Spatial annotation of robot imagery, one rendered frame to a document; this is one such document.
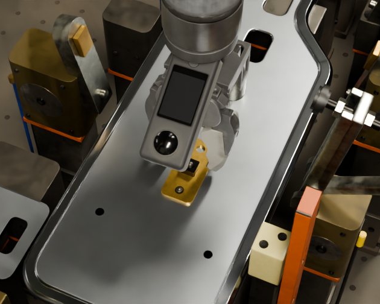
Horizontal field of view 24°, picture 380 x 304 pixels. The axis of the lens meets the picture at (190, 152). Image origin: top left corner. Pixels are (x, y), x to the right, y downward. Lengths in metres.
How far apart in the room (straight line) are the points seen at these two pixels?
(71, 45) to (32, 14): 0.59
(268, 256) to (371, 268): 0.44
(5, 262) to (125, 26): 0.36
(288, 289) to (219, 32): 0.26
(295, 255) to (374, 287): 0.48
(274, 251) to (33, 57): 0.38
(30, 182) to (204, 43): 0.33
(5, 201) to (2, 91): 0.50
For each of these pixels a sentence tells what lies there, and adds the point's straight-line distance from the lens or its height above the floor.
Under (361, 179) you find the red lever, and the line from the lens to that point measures 0.89.
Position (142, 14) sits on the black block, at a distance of 1.16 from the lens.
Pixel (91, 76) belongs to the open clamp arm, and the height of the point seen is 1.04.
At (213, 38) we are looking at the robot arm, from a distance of 0.79.
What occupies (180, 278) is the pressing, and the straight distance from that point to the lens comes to 0.93.
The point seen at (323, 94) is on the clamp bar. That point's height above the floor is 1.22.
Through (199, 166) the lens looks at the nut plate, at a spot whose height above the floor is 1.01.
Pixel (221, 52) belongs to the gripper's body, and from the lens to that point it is 0.82.
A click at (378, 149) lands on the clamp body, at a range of 1.09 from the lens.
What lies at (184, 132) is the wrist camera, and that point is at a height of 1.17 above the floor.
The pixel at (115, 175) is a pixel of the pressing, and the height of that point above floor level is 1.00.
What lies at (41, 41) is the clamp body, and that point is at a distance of 1.07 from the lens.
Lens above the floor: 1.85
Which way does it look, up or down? 57 degrees down
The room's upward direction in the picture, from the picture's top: straight up
